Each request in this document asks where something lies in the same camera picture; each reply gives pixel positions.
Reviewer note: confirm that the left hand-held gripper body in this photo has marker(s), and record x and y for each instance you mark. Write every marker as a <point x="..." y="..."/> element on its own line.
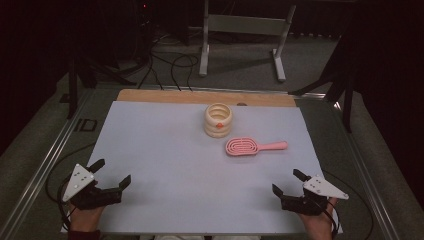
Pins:
<point x="100" y="196"/>

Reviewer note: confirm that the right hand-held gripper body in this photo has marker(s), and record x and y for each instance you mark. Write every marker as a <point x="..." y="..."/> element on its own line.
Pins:
<point x="305" y="204"/>

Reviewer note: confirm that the pink hair brush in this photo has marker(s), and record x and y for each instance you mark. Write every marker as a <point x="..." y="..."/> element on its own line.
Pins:
<point x="240" y="146"/>

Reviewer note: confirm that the cream ribbed cup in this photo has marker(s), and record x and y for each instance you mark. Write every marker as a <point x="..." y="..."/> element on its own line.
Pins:
<point x="217" y="129"/>

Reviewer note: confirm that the person's right hand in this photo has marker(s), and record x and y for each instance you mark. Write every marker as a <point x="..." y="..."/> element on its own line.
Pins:
<point x="318" y="226"/>

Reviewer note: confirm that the person's left hand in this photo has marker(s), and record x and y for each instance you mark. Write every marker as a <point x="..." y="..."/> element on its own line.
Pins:
<point x="85" y="218"/>

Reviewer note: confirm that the white table mat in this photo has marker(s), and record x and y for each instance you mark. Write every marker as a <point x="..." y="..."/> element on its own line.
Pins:
<point x="173" y="173"/>

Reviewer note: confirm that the black tripod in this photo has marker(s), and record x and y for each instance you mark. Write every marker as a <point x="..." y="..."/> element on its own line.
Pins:
<point x="347" y="100"/>
<point x="72" y="86"/>

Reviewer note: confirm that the grey metal stand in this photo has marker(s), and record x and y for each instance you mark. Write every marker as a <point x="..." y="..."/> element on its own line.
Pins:
<point x="246" y="25"/>

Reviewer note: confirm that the aluminium rail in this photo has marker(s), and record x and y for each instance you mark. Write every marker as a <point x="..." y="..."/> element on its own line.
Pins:
<point x="366" y="180"/>
<point x="40" y="173"/>

